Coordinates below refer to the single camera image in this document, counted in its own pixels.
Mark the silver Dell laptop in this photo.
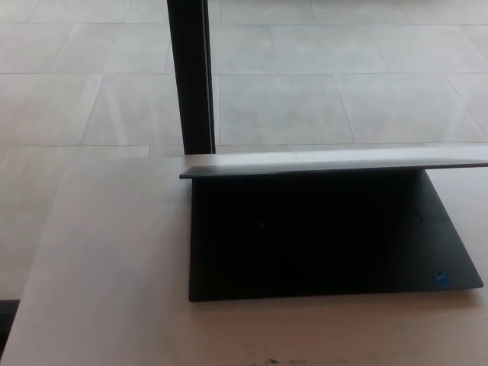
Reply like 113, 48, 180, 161
178, 148, 488, 303

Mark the black vertical post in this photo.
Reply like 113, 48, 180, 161
166, 0, 217, 156

